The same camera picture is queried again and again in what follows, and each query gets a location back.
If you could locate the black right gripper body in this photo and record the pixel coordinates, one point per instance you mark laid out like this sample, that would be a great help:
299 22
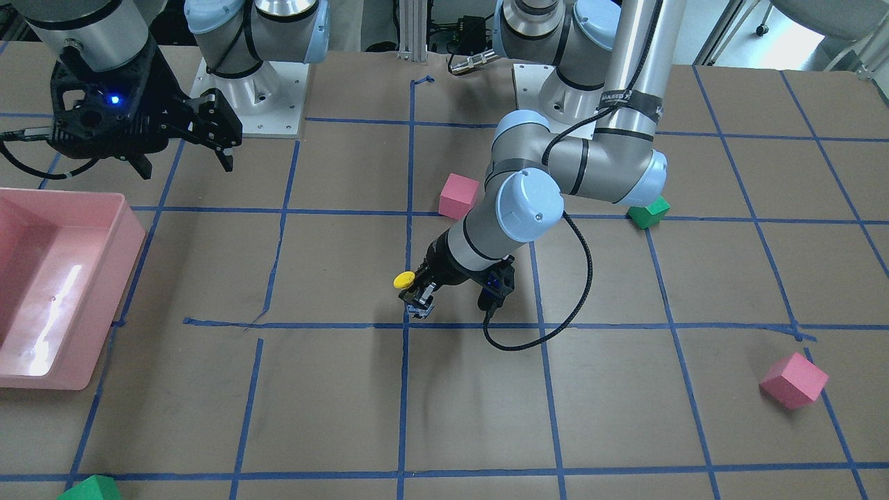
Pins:
169 89

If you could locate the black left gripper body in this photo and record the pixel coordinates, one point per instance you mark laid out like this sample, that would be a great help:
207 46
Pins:
445 267

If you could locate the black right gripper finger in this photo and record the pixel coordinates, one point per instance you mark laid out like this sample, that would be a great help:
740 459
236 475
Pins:
141 164
223 151

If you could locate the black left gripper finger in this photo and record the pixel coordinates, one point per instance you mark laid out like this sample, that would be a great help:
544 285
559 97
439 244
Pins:
425 299
408 293

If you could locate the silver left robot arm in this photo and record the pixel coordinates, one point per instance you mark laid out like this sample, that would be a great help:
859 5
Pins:
622 54

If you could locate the pink cube near arm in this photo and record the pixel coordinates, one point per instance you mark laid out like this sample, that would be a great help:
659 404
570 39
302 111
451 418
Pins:
458 196

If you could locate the pink bin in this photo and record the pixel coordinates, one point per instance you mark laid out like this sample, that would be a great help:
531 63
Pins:
66 258

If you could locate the green cube centre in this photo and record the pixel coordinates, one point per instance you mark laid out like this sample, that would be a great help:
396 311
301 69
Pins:
644 217

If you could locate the green cube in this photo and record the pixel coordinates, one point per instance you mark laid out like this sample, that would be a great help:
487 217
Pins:
644 217
95 487

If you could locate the green cube far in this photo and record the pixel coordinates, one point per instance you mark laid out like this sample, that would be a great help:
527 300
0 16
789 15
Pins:
95 487

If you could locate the pink cube front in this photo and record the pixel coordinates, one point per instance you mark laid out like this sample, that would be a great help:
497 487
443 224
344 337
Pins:
794 381

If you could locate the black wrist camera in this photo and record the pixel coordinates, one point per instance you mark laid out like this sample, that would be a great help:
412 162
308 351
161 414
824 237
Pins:
496 282

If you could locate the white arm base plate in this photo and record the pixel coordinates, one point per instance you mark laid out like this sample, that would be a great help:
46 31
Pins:
269 103
541 89

